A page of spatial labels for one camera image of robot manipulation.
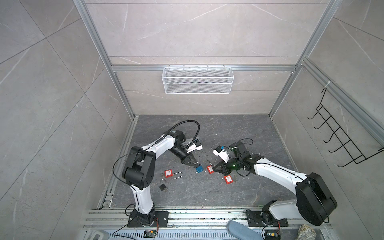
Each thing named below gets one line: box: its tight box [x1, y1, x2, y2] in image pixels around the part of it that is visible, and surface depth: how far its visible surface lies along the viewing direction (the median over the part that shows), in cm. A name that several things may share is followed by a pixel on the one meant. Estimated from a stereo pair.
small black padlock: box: [159, 183, 169, 191], surface depth 85 cm
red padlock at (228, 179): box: [224, 174, 234, 185], surface depth 87 cm
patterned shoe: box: [295, 224, 317, 240], surface depth 69 cm
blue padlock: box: [195, 165, 204, 173], surface depth 83 cm
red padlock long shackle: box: [163, 169, 183, 180], surface depth 90 cm
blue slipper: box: [227, 220, 264, 240], surface depth 70 cm
